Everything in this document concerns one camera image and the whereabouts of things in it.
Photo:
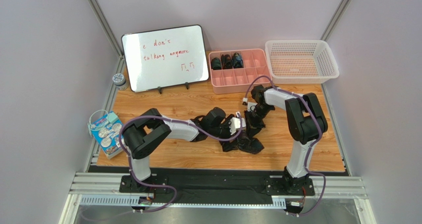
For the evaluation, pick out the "blue snack box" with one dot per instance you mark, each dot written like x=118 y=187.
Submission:
x=105 y=126

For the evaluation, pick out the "rolled dark tie middle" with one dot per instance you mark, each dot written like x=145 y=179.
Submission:
x=226 y=61

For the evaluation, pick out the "small white patterned jar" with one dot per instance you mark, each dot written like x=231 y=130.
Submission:
x=120 y=81

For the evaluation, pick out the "rolled dark tie left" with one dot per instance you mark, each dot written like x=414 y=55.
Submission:
x=216 y=64

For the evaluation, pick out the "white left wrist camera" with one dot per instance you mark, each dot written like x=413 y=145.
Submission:
x=237 y=123

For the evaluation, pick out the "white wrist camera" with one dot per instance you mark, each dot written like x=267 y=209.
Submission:
x=237 y=123
x=250 y=105

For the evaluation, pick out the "whiteboard with red writing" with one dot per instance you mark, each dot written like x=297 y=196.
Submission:
x=166 y=57

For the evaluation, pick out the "rolled blue tie right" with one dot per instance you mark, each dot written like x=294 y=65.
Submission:
x=237 y=61

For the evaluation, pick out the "rolled dark tie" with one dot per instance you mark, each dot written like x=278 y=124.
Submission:
x=226 y=61
x=216 y=64

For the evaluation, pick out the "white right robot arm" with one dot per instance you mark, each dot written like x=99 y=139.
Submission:
x=306 y=122

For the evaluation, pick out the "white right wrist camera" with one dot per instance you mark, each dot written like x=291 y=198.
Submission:
x=250 y=105

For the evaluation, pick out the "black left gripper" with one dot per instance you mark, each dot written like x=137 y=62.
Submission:
x=240 y=140

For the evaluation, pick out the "pink divided organizer box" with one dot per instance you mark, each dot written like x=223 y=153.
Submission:
x=238 y=80

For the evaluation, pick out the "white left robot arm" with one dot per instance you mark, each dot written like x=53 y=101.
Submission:
x=140 y=136

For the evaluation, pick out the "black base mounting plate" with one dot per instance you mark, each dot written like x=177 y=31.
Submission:
x=214 y=186

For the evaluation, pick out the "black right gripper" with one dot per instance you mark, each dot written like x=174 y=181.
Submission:
x=252 y=120

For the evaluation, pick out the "aluminium frame rail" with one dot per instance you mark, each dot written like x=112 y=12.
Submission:
x=90 y=188

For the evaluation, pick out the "white plastic mesh basket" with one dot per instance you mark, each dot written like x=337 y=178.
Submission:
x=300 y=61

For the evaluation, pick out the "dark floral necktie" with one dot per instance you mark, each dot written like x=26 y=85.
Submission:
x=248 y=145

